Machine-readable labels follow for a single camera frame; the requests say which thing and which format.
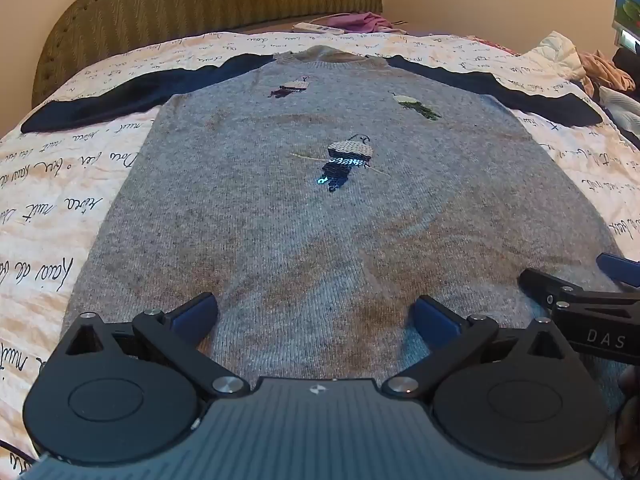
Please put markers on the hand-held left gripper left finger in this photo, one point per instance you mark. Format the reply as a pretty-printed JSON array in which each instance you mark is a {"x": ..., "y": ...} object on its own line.
[{"x": 194, "y": 316}]

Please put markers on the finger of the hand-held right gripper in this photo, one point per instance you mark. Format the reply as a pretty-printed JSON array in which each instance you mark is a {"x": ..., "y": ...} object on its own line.
[
  {"x": 620, "y": 267},
  {"x": 542, "y": 284}
]

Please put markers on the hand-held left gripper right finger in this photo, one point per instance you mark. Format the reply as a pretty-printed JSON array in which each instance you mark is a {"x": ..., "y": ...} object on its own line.
[{"x": 436, "y": 317}]

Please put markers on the grey sweater with navy sleeves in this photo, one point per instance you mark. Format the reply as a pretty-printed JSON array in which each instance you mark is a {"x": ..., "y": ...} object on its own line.
[{"x": 275, "y": 235}]

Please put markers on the pale striped cloth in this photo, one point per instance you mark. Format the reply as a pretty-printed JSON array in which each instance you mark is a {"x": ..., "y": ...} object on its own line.
[{"x": 620, "y": 107}]

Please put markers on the cream printed bed cover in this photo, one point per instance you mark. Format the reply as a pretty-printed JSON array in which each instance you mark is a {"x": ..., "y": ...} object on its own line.
[{"x": 60, "y": 200}]

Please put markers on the beige cloth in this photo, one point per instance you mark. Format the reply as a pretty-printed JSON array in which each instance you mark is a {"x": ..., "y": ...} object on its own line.
[{"x": 602, "y": 72}]

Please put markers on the pink cloth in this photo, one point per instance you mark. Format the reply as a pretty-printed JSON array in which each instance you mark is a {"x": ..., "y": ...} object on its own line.
[{"x": 369, "y": 22}]

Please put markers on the white remote control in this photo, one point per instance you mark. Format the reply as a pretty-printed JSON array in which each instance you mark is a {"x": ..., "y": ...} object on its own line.
[{"x": 315, "y": 27}]

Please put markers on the olive green padded headboard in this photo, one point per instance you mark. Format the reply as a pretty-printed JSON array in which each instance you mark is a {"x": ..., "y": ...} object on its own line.
[{"x": 200, "y": 0}]

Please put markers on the wall poster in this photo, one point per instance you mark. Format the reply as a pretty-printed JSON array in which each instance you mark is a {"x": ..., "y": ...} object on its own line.
[{"x": 629, "y": 5}]

